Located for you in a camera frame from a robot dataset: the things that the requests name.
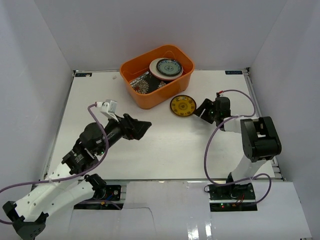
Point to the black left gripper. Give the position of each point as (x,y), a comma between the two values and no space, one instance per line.
(127,125)

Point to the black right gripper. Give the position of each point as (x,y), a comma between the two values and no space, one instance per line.
(207,105)

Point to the yellow patterned round plate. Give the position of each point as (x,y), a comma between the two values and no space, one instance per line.
(183,106)

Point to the black square floral plate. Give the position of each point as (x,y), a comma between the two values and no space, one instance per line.
(147,83)

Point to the blue patterned round plate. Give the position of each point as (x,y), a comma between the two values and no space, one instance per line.
(169,67)

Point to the cream round plate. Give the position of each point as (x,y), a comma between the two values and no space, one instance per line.
(153,70)

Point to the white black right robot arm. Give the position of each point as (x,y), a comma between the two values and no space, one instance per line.
(260,143)

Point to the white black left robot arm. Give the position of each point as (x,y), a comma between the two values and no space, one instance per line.
(70,183)

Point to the orange plastic bin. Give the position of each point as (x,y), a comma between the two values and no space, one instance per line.
(135,67)

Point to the right blue corner label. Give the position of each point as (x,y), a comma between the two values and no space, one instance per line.
(233,72)

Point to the blue corner label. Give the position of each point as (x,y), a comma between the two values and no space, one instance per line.
(233,72)
(82,74)

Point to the left blue corner label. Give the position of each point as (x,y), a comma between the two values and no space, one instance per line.
(82,74)

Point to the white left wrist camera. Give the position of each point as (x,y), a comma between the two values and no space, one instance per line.
(108,108)

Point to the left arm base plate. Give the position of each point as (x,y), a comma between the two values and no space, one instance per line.
(109,198)

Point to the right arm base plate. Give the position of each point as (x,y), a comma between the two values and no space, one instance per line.
(231,198)

